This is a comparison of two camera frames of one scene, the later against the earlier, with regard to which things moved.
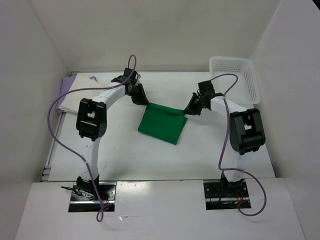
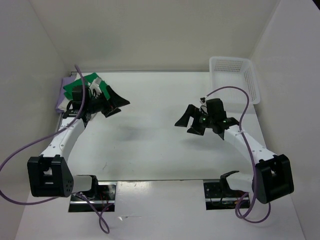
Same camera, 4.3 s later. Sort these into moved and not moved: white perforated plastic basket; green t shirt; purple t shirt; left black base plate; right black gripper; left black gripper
Moved: right black gripper; left black gripper; green t shirt
Not moved: white perforated plastic basket; left black base plate; purple t shirt
